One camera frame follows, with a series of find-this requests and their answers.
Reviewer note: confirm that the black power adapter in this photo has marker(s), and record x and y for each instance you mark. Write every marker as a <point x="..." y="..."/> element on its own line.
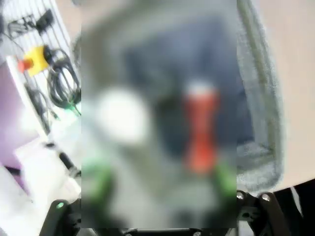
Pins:
<point x="44" y="20"/>

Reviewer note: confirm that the yellow emergency stop button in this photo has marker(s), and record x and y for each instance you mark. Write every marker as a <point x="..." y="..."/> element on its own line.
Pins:
<point x="35" y="60"/>

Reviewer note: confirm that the grey basket labelled Can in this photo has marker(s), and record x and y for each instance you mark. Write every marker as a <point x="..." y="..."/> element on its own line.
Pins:
<point x="259" y="98"/>

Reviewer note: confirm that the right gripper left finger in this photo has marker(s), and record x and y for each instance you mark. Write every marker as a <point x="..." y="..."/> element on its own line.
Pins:
<point x="98" y="179"/>

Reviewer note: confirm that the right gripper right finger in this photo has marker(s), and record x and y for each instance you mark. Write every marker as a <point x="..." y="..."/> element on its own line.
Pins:
<point x="225" y="179"/>

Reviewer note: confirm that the white Can label sign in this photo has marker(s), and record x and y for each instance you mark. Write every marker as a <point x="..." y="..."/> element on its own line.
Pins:
<point x="120" y="115"/>

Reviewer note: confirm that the crushed red can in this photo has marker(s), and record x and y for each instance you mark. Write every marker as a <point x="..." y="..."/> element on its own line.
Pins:
<point x="200" y="127"/>

